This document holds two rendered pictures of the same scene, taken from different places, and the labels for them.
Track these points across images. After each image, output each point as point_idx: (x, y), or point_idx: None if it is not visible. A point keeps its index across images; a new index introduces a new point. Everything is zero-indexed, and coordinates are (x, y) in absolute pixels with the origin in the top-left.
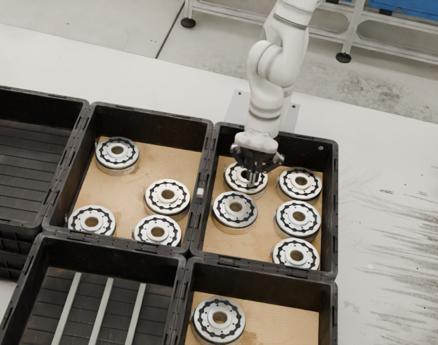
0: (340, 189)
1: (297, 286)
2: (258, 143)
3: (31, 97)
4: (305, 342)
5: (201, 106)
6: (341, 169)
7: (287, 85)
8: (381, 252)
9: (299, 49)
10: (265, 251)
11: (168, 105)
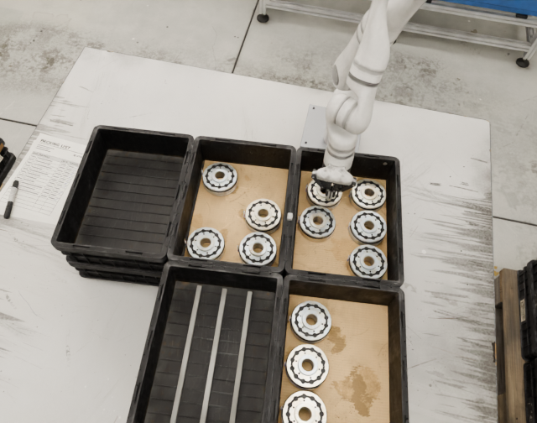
0: None
1: (372, 293)
2: (336, 178)
3: (146, 135)
4: (378, 332)
5: (282, 117)
6: None
7: None
8: (432, 238)
9: (372, 103)
10: (343, 255)
11: (255, 118)
